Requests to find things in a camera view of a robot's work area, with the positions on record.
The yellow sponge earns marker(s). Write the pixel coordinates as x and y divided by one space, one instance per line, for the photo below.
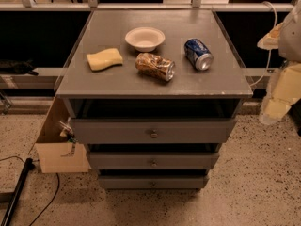
104 59

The crumpled items in box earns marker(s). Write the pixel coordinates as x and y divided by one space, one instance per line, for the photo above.
67 132

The grey drawer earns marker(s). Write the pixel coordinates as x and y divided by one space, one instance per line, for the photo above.
150 132
152 161
153 182

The metal rail frame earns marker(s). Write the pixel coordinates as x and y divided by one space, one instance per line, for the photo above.
217 5

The grey bottom drawer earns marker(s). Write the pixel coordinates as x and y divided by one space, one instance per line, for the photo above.
153 182

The white bowl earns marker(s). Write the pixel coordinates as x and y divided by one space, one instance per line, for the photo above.
145 39

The grey drawer cabinet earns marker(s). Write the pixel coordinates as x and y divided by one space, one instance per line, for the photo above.
121 92

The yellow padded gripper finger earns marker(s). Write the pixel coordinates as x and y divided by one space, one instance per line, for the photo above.
283 91
270 40

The grey top drawer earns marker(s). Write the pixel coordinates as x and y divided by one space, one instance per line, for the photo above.
150 132

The blue soda can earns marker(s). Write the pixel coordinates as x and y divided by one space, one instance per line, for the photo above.
198 54

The crushed brown can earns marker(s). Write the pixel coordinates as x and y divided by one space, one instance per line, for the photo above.
155 66

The cardboard box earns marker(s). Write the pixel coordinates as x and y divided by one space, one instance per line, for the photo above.
51 146

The black bar on floor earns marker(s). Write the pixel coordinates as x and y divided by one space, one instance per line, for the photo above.
12 197

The grey middle drawer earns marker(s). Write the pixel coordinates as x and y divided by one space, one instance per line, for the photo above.
152 161

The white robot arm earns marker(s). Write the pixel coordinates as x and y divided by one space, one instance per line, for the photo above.
289 43

